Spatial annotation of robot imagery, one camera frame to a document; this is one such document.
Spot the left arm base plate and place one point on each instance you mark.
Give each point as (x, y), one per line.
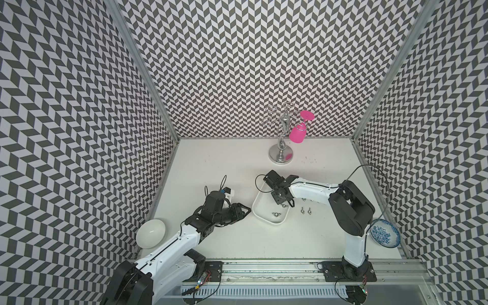
(211, 271)

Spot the blue patterned bowl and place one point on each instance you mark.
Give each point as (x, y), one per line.
(385, 234)

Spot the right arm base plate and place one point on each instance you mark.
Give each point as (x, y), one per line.
(346, 272)

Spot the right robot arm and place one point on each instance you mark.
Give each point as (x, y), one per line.
(351, 208)

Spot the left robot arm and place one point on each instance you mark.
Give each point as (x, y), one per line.
(150, 278)

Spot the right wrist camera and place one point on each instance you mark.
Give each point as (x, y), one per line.
(273, 180)

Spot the aluminium front rail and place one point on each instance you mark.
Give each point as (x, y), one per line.
(288, 271)

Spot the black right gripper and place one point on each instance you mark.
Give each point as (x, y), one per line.
(277, 198)

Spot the clear wine glass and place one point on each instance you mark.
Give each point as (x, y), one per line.
(271, 116)

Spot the aluminium corner post left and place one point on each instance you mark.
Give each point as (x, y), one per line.
(126, 35)

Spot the chrome glass holder stand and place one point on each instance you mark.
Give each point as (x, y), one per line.
(281, 153)

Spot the aluminium corner post right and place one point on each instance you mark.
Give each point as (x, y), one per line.
(408, 44)

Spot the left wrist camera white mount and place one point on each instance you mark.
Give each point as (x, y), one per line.
(226, 191)

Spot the pink wine glass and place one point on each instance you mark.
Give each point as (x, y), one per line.
(299, 132)

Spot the white plain bowl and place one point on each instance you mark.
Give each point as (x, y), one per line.
(150, 234)

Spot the white storage box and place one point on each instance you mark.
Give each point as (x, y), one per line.
(263, 207)

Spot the aluminium corner post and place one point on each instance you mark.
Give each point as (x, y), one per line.
(408, 44)
(126, 35)

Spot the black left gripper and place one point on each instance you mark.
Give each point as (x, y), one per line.
(237, 213)

